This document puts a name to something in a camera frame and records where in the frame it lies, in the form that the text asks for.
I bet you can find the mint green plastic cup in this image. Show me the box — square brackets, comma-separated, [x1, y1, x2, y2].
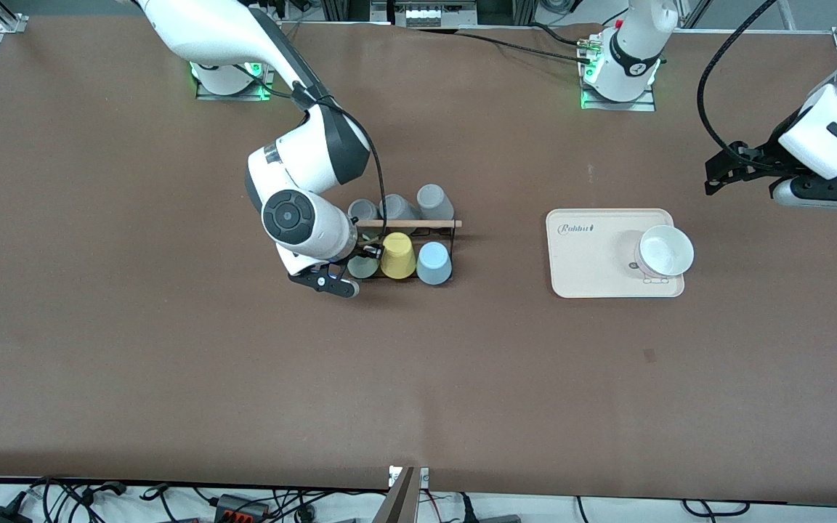
[347, 254, 381, 281]

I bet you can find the light blue plastic cup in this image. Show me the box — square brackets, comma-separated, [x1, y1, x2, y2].
[416, 241, 454, 286]

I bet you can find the yellow plastic cup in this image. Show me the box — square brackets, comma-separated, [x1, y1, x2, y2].
[381, 232, 419, 280]

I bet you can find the white bowl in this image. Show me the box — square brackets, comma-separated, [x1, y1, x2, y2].
[634, 224, 696, 281]

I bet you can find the beige rabbit print tray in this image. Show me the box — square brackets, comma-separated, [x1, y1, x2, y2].
[545, 208, 687, 300]

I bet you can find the black orange connector box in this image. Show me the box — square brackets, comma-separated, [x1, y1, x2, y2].
[214, 493, 272, 521]

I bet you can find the black plug block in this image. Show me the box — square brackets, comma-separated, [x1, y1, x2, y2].
[458, 494, 522, 523]

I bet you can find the black wire cup rack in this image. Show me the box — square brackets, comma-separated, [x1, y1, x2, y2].
[349, 218, 464, 283]

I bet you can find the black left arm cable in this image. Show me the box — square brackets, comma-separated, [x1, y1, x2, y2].
[695, 0, 780, 155]

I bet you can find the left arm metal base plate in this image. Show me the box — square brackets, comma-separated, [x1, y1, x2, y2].
[579, 32, 658, 113]

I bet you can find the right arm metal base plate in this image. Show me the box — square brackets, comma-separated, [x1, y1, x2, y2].
[193, 62, 275, 102]

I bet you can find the black table cable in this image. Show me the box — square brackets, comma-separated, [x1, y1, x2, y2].
[404, 26, 598, 65]
[527, 22, 588, 47]

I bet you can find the white post bracket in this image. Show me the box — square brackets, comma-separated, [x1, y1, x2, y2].
[388, 466, 431, 489]

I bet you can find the grey brown mounting post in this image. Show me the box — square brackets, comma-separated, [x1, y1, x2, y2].
[371, 466, 420, 523]

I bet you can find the black looped floor cable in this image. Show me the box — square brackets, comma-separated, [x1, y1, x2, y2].
[682, 498, 751, 519]

